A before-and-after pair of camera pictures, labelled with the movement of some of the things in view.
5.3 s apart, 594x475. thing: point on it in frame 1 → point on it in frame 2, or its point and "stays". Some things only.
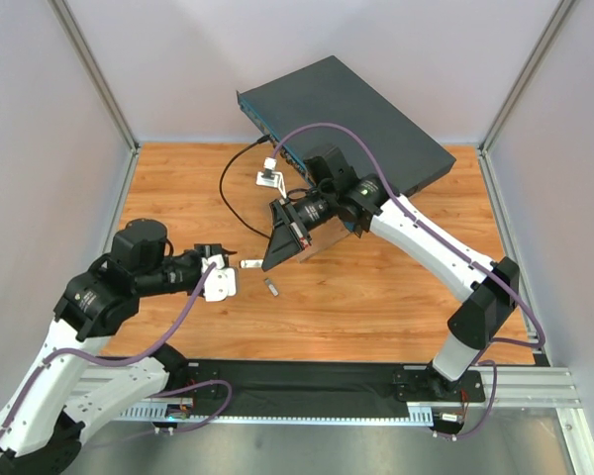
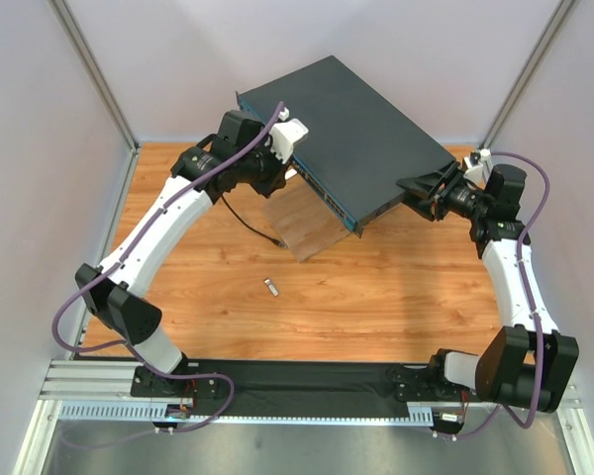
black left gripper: [207, 252] → [275, 174]
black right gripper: [290, 226] → [439, 195]
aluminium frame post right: [506, 107] stays
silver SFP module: [271, 287] stays
